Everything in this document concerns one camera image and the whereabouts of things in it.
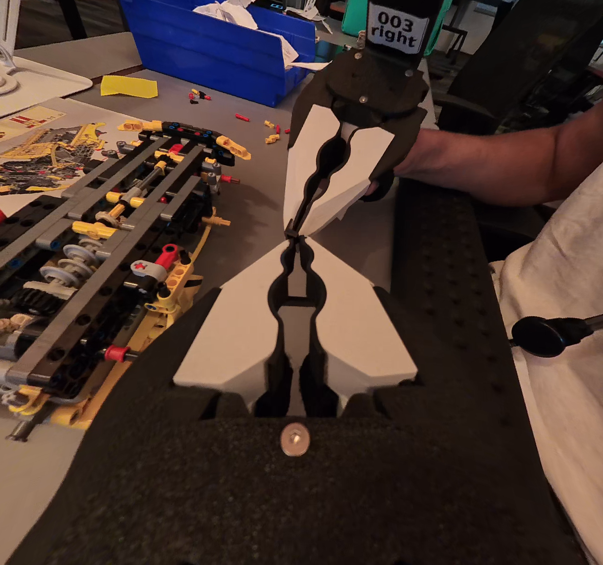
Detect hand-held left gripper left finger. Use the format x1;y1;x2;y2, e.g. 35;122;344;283
173;240;293;416

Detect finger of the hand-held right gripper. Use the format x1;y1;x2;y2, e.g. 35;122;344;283
284;104;342;234
296;127;396;237

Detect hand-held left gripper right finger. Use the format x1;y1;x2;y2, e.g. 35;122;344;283
300;237;418;416

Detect black toy brick pin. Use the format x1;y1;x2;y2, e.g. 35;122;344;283
284;220;305;264

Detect yellow toy brick car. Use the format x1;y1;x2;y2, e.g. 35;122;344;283
0;120;253;442

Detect instruction booklet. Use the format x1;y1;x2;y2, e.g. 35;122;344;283
0;96;138;218

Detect person's right forearm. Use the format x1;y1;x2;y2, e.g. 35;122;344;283
396;104;603;209

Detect grey desk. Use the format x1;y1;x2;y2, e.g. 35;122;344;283
0;30;440;565

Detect green plastic bin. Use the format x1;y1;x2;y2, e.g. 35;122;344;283
341;0;468;58

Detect blue plastic bin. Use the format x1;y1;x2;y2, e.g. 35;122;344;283
115;0;317;108

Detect black office chair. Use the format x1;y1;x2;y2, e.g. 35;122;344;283
432;0;603;138

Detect crumpled white plastic bags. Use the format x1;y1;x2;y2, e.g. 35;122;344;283
192;0;331;72

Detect yellow sticky note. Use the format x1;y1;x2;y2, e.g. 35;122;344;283
100;75;159;99

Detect person's white shirt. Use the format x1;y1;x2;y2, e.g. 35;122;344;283
490;165;603;565

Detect white tablet stand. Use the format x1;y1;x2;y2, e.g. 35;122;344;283
0;0;94;119

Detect black knob handle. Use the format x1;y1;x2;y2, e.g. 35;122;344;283
510;315;603;359

